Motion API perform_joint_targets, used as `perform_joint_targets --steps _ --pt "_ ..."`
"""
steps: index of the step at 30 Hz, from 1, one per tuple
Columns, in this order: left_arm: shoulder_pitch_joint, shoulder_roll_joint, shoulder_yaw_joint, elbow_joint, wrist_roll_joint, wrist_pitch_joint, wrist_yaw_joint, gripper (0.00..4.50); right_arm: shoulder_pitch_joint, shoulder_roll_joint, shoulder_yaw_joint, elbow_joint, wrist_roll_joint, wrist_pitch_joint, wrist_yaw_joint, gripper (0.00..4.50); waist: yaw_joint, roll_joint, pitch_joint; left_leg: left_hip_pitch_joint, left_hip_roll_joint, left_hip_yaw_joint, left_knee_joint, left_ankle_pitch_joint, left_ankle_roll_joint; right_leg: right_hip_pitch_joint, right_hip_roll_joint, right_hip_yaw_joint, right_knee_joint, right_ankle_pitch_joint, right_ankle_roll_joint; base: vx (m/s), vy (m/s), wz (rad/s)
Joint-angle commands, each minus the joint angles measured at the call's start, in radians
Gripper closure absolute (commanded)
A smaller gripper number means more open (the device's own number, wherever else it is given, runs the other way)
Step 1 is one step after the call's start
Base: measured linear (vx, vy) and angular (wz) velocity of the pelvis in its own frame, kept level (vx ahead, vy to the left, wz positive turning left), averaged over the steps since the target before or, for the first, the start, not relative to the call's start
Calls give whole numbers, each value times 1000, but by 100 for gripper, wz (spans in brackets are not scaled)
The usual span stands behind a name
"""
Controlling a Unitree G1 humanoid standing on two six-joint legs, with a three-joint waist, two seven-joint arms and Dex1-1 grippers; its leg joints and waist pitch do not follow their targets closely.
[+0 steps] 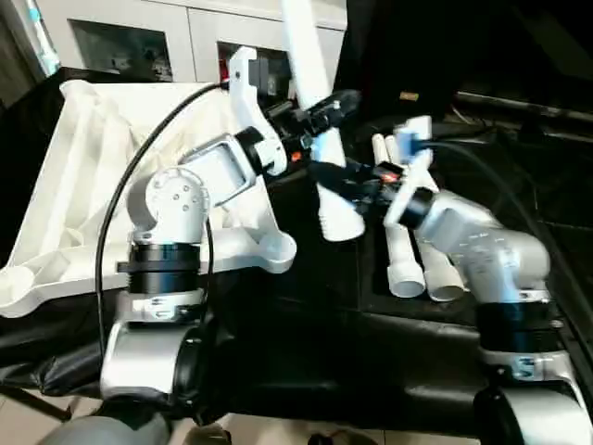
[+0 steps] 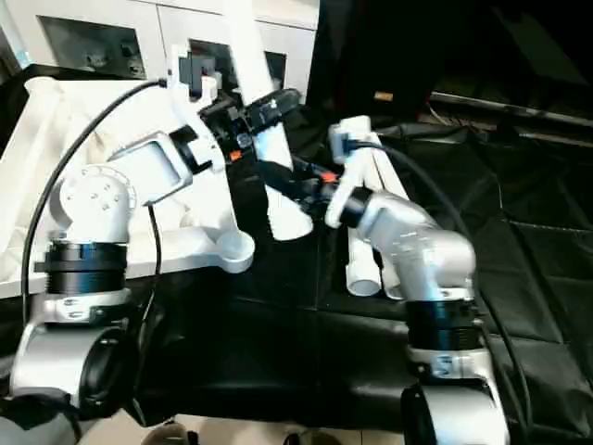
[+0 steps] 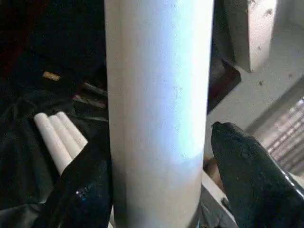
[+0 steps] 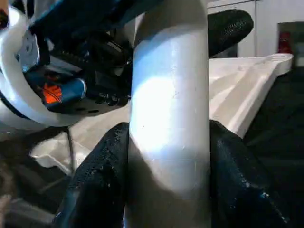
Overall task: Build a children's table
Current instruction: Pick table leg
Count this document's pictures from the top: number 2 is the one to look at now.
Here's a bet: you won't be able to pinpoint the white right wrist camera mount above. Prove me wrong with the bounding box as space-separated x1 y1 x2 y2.
323 115 385 228

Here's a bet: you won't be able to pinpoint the large black box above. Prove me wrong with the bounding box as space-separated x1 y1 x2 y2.
305 0 448 121

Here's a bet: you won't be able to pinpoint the black work mat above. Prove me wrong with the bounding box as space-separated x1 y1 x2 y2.
0 64 593 432

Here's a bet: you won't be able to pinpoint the silver metal bar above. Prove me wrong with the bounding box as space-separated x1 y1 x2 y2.
428 90 593 129

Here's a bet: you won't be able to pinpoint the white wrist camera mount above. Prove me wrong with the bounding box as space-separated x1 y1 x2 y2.
323 115 385 228
166 44 233 175

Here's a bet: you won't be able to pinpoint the white glass-door cabinet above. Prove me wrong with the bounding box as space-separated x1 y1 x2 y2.
0 0 321 94

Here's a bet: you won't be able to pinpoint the white plastic table top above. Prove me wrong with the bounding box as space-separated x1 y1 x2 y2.
0 76 256 300

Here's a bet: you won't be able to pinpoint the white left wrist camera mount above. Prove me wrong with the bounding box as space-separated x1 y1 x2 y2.
166 44 233 175

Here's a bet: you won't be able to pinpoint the white pole teal bands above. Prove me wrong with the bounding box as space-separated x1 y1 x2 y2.
0 0 36 70

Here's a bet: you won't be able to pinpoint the dark robot left foot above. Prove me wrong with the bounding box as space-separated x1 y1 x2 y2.
147 419 201 445

